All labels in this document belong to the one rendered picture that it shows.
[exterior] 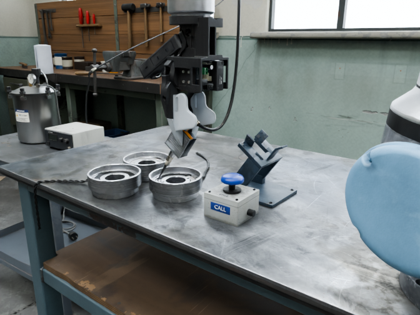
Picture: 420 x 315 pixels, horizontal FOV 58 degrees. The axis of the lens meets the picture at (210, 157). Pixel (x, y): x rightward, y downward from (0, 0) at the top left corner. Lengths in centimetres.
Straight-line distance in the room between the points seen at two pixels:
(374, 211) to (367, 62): 188
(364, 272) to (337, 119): 176
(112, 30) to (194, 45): 256
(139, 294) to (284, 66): 176
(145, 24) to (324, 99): 136
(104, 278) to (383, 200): 76
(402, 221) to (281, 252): 27
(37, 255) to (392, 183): 90
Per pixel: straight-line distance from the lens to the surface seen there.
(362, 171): 34
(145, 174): 82
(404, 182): 32
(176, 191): 70
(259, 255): 56
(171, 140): 69
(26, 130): 171
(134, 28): 298
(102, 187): 74
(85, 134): 153
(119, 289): 94
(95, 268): 102
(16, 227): 206
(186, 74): 62
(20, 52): 418
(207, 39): 60
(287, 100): 237
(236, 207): 62
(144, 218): 67
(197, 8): 61
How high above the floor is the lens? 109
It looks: 17 degrees down
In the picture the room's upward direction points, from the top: 1 degrees clockwise
